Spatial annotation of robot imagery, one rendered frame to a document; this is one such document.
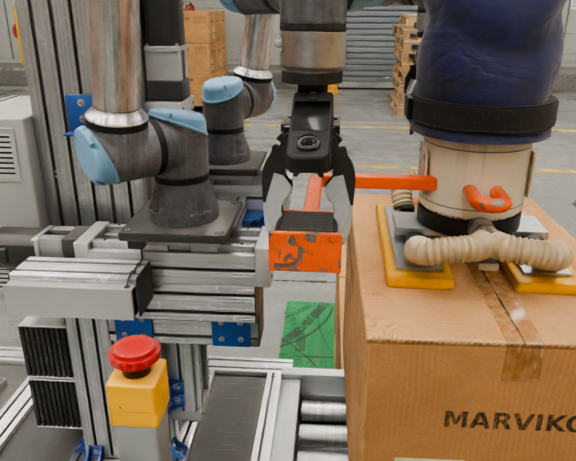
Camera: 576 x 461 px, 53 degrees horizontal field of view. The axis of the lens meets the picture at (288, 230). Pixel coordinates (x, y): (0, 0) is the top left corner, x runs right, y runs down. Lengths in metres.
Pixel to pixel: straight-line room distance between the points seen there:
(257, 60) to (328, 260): 1.15
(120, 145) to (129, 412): 0.50
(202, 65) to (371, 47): 3.59
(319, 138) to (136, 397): 0.43
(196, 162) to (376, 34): 9.69
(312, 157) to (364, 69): 10.26
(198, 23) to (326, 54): 7.72
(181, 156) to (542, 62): 0.67
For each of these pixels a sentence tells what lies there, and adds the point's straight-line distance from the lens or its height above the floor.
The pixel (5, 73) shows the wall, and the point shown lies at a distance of 12.41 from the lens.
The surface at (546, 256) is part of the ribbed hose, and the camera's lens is 0.89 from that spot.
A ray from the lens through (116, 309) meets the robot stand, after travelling 1.22.
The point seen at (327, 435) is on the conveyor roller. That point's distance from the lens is 1.43.
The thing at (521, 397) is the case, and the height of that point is 0.99.
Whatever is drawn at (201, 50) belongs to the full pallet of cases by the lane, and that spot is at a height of 0.85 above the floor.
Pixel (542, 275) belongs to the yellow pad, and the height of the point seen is 1.09.
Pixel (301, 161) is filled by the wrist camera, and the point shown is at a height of 1.32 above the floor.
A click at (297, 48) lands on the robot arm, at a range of 0.66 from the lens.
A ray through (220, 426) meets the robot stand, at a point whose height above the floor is 0.21.
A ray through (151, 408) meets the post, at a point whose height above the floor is 0.96.
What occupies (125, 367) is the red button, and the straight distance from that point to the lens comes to 0.81.
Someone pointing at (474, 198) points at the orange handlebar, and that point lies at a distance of 0.89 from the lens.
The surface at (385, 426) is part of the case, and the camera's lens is 0.86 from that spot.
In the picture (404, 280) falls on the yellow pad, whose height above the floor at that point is 1.09.
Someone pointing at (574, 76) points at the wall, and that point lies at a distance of 11.55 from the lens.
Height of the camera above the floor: 1.47
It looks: 21 degrees down
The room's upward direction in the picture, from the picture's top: straight up
